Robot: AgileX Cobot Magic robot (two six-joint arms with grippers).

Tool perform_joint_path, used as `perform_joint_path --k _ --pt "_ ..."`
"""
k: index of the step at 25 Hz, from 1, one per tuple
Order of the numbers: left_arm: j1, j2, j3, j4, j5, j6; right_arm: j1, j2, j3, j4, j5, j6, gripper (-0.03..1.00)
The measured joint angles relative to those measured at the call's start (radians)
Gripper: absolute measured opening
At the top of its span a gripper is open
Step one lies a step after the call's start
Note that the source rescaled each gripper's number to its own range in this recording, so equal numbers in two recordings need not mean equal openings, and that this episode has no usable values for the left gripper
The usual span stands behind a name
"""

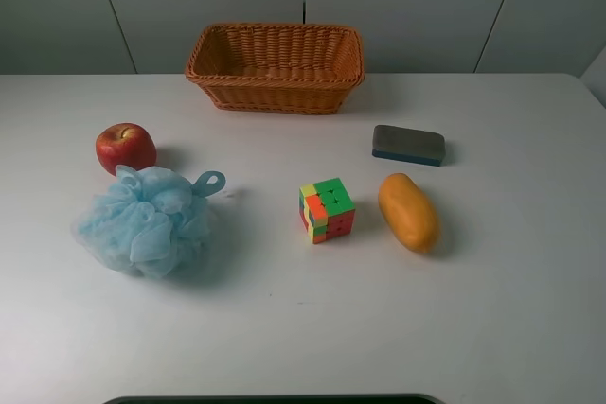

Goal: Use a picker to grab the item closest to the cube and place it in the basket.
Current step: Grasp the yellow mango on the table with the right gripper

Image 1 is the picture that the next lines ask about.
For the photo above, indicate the multicolour puzzle cube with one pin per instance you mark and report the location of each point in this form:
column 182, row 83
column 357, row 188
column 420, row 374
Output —
column 326, row 209

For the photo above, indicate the grey and blue eraser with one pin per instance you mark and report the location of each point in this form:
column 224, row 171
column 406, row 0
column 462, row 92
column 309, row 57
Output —
column 408, row 145

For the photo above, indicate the red apple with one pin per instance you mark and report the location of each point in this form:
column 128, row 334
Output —
column 125, row 144

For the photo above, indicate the orange bread-shaped toy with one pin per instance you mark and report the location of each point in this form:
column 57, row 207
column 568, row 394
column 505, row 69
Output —
column 409, row 213

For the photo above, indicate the orange wicker basket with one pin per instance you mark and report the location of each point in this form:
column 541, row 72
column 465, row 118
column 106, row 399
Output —
column 280, row 68

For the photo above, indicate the light blue bath loofah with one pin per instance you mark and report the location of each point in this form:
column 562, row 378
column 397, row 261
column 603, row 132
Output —
column 150, row 221

